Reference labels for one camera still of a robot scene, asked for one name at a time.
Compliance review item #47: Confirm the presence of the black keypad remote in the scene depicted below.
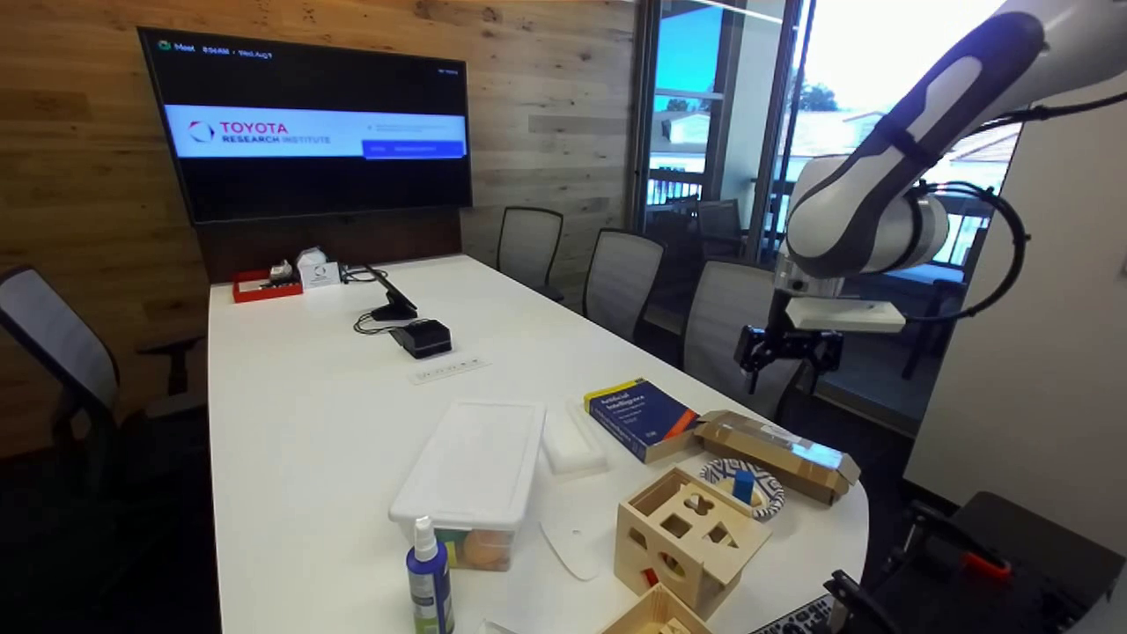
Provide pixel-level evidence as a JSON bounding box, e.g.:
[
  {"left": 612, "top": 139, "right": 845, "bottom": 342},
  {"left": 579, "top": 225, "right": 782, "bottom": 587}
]
[{"left": 751, "top": 591, "right": 852, "bottom": 634}]

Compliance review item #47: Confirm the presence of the small wooden tray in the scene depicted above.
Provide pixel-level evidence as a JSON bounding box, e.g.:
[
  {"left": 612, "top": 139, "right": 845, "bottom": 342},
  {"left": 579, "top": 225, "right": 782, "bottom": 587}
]
[{"left": 601, "top": 580, "right": 716, "bottom": 634}]

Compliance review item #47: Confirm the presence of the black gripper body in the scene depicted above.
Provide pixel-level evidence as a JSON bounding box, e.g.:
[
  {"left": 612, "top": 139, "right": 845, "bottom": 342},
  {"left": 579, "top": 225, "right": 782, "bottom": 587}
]
[{"left": 733, "top": 325, "right": 849, "bottom": 377}]

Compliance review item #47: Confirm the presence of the blue patterned paper plate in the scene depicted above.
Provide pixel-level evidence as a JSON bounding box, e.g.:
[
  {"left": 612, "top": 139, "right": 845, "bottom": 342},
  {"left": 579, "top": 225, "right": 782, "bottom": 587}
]
[{"left": 696, "top": 453, "right": 789, "bottom": 523}]

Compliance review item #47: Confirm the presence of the grey mesh office chair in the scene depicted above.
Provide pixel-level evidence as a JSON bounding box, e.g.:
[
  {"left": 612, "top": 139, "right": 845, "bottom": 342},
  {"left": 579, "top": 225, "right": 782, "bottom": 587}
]
[
  {"left": 493, "top": 205, "right": 566, "bottom": 295},
  {"left": 579, "top": 225, "right": 668, "bottom": 345},
  {"left": 679, "top": 257, "right": 814, "bottom": 421},
  {"left": 0, "top": 265, "right": 208, "bottom": 497}
]

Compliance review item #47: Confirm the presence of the wall mounted TV screen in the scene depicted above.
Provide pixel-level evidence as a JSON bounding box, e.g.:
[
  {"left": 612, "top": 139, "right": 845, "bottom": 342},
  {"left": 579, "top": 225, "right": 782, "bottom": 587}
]
[{"left": 138, "top": 24, "right": 475, "bottom": 227}]

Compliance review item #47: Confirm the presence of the wooden shape sorter box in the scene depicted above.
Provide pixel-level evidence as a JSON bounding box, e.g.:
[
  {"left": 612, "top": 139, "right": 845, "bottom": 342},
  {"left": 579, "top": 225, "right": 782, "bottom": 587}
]
[{"left": 612, "top": 466, "right": 776, "bottom": 624}]

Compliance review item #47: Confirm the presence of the white tissue box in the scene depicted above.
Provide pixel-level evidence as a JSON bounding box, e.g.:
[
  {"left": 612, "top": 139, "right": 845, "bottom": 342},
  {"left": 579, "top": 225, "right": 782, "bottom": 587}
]
[{"left": 293, "top": 246, "right": 344, "bottom": 293}]

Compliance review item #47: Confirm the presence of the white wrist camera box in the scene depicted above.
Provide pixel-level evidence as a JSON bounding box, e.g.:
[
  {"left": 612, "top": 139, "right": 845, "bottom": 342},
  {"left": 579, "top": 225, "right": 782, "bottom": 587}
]
[{"left": 782, "top": 293, "right": 911, "bottom": 338}]

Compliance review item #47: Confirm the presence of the white flat plastic piece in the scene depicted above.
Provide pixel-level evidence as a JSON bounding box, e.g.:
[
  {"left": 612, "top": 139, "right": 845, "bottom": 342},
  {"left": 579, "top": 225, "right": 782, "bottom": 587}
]
[{"left": 539, "top": 480, "right": 625, "bottom": 583}]

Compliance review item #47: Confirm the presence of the white foam block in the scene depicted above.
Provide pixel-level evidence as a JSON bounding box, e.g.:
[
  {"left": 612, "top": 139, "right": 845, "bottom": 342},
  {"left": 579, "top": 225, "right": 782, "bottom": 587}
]
[{"left": 539, "top": 404, "right": 609, "bottom": 480}]

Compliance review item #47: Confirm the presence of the taped cardboard box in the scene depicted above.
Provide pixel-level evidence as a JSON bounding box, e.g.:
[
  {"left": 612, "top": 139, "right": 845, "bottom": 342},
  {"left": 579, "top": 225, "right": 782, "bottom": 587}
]
[{"left": 695, "top": 409, "right": 864, "bottom": 510}]

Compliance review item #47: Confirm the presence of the red tray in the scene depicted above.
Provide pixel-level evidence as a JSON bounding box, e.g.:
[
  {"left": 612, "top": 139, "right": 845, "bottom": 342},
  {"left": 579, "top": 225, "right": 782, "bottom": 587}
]
[{"left": 229, "top": 266, "right": 308, "bottom": 305}]

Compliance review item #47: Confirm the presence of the blue book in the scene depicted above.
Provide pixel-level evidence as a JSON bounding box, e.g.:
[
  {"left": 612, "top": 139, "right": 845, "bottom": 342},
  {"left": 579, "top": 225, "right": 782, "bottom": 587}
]
[{"left": 585, "top": 377, "right": 706, "bottom": 466}]

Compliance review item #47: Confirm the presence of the black box device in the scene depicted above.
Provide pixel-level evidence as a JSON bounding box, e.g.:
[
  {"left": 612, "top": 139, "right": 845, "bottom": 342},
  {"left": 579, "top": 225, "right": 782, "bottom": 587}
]
[{"left": 386, "top": 318, "right": 455, "bottom": 364}]

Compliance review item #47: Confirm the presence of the black mount with orange clamps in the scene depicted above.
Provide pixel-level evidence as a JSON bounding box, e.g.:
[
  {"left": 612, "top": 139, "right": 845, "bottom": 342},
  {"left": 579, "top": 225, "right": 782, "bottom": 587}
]
[{"left": 822, "top": 489, "right": 1127, "bottom": 634}]

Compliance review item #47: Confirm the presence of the clear bin with white lid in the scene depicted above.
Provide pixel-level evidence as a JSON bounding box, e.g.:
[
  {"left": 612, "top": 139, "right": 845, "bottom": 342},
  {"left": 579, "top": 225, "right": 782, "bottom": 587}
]
[{"left": 386, "top": 396, "right": 551, "bottom": 575}]

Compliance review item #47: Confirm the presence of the blue label spray bottle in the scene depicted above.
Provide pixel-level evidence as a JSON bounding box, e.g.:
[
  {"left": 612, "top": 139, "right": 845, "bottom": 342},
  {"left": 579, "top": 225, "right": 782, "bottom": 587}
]
[{"left": 401, "top": 510, "right": 457, "bottom": 634}]

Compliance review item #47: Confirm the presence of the metal balcony railing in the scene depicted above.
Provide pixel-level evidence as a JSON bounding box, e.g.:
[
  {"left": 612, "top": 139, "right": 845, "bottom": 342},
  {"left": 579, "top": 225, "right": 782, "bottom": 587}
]
[{"left": 643, "top": 162, "right": 999, "bottom": 276}]

